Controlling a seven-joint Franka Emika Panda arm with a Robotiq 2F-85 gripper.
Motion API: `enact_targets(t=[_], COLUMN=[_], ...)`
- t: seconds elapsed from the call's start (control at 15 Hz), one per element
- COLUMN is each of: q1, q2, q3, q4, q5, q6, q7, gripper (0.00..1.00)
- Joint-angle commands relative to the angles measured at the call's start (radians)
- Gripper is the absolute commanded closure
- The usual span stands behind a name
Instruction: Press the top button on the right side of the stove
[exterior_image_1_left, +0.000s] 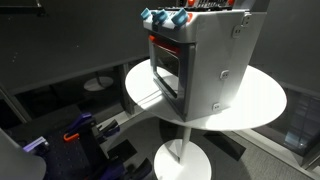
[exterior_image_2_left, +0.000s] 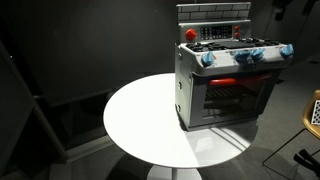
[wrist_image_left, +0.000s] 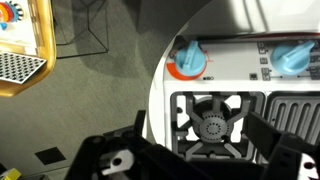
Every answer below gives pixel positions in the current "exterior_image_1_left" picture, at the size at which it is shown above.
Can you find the white round stand base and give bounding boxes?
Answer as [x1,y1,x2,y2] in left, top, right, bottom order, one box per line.
[83,71,115,92]

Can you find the blue stove knob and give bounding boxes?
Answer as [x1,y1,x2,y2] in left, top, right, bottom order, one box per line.
[171,8,190,28]
[140,7,153,20]
[154,9,170,25]

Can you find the black breadboard platform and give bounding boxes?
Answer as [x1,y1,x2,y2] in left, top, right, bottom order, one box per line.
[0,109,114,180]

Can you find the black floor outlet cover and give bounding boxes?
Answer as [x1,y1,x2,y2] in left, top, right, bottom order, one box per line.
[106,139,138,162]

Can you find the light purple metal bar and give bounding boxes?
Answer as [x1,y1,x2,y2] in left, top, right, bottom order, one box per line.
[22,135,50,155]

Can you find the grey toy stove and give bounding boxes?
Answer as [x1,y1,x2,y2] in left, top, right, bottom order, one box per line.
[140,0,268,123]

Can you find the red oven door handle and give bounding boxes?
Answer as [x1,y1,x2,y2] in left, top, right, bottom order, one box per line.
[148,34,183,56]

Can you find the white round table base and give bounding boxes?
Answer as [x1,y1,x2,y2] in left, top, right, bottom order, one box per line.
[153,126,213,180]

